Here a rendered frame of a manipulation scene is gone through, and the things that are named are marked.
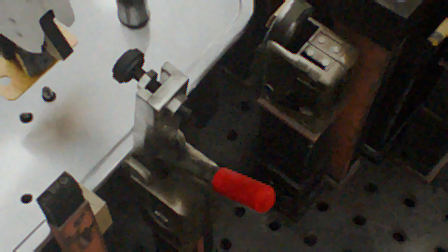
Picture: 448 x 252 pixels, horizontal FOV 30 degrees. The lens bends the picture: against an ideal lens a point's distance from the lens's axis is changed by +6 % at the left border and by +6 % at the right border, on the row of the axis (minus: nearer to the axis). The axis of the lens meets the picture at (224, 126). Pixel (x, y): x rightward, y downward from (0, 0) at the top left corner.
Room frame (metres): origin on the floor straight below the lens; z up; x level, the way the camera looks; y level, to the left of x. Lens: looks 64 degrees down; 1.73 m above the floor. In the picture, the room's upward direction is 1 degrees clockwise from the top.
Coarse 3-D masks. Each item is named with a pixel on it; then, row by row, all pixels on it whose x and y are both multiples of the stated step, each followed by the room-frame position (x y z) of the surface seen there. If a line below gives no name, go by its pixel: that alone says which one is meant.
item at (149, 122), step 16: (128, 64) 0.29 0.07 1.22; (128, 80) 0.29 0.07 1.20; (144, 80) 0.29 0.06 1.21; (160, 80) 0.29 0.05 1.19; (176, 80) 0.28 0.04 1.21; (144, 96) 0.27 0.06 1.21; (160, 96) 0.27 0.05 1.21; (176, 96) 0.27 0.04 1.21; (144, 112) 0.27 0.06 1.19; (160, 112) 0.26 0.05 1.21; (176, 112) 0.27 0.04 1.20; (192, 112) 0.27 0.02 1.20; (144, 128) 0.27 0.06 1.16; (160, 128) 0.27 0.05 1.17; (176, 128) 0.29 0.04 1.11; (144, 144) 0.27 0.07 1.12; (160, 144) 0.28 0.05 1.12; (144, 160) 0.28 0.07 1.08
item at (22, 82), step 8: (56, 24) 0.42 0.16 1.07; (64, 32) 0.41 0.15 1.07; (72, 40) 0.40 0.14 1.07; (0, 56) 0.38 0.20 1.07; (16, 56) 0.38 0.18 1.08; (0, 64) 0.37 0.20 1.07; (8, 64) 0.37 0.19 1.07; (16, 64) 0.37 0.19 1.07; (0, 72) 0.36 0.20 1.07; (8, 72) 0.36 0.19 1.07; (16, 72) 0.36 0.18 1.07; (24, 72) 0.36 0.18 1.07; (40, 72) 0.37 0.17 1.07; (16, 80) 0.36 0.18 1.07; (24, 80) 0.36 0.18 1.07; (32, 80) 0.36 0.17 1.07; (0, 88) 0.35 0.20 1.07; (8, 88) 0.35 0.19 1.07; (16, 88) 0.35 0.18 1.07; (24, 88) 0.35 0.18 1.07; (8, 96) 0.34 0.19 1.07; (16, 96) 0.34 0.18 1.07
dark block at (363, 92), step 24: (336, 0) 0.44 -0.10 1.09; (360, 0) 0.42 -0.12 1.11; (384, 0) 0.42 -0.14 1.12; (408, 0) 0.41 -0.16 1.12; (432, 0) 0.43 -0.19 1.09; (336, 24) 0.44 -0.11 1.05; (360, 24) 0.42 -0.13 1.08; (384, 24) 0.41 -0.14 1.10; (408, 24) 0.40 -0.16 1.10; (360, 48) 0.42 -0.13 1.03; (384, 48) 0.40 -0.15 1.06; (360, 72) 0.41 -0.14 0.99; (384, 72) 0.41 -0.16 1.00; (360, 96) 0.41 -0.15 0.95; (336, 120) 0.42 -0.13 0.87; (360, 120) 0.40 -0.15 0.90; (336, 144) 0.41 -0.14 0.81; (360, 144) 0.42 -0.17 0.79; (336, 168) 0.41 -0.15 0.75
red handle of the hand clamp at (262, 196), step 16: (160, 160) 0.28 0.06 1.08; (176, 160) 0.27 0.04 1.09; (192, 160) 0.27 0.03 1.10; (192, 176) 0.25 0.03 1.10; (208, 176) 0.25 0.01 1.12; (224, 176) 0.24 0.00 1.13; (240, 176) 0.24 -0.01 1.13; (224, 192) 0.23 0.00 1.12; (240, 192) 0.22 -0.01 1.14; (256, 192) 0.22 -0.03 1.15; (272, 192) 0.23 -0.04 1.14; (256, 208) 0.21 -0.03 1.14
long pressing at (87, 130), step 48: (96, 0) 0.49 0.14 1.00; (192, 0) 0.50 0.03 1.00; (240, 0) 0.50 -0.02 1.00; (96, 48) 0.44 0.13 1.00; (144, 48) 0.44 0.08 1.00; (192, 48) 0.44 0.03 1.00; (0, 96) 0.38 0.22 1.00; (96, 96) 0.38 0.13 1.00; (0, 144) 0.33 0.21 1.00; (48, 144) 0.33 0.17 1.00; (96, 144) 0.33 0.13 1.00; (0, 192) 0.28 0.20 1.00; (96, 192) 0.28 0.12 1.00; (0, 240) 0.24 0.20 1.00; (48, 240) 0.23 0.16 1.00
